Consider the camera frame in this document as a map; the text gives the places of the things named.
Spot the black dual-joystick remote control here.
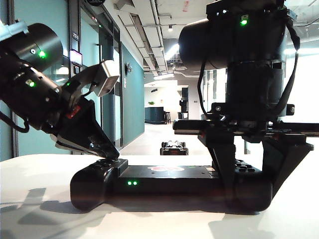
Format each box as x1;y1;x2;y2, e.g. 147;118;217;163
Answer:
69;158;274;215

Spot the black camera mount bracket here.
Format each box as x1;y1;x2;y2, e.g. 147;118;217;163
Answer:
61;65;103;105

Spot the dark reception counter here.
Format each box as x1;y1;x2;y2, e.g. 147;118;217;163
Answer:
144;106;165;124

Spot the long linear ceiling light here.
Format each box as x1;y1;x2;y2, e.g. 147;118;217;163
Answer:
164;43;180;61

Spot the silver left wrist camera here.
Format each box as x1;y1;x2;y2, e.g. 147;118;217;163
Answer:
93;59;121;98

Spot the tall black kiosk machine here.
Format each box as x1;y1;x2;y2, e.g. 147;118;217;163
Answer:
177;87;189;120

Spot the lit room display panel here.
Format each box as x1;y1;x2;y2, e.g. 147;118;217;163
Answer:
69;49;83;64

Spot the black quadruped robot dog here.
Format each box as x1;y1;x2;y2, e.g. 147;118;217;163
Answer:
160;140;189;156

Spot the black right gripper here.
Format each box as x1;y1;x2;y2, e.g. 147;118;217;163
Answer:
172;102;319;209

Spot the linear ceiling light over lobby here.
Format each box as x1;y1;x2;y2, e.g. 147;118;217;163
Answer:
153;73;175;81

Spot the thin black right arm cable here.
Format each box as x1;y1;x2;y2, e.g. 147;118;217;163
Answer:
197;57;213;118

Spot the thick braided right arm cable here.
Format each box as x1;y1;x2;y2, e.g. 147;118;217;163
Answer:
270;14;300;118

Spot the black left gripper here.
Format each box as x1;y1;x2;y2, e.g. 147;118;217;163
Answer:
40;96;121;160

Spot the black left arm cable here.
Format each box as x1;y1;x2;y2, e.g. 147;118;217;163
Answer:
0;111;31;133

